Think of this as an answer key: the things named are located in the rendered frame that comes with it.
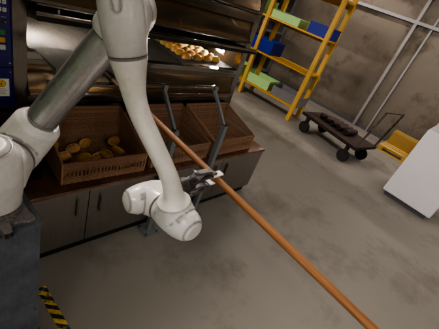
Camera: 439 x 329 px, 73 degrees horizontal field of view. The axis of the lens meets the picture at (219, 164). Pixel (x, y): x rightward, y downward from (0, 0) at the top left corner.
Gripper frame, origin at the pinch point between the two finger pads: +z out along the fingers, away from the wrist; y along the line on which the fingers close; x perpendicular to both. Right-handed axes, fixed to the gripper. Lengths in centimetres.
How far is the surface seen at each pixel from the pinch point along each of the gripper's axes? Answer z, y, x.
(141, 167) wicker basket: 22, 55, -77
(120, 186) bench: 6, 65, -73
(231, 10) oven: 113, -51, -127
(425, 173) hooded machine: 399, 56, 46
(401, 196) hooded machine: 399, 103, 42
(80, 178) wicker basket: -19, 56, -79
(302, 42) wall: 672, -4, -377
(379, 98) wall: 688, 37, -133
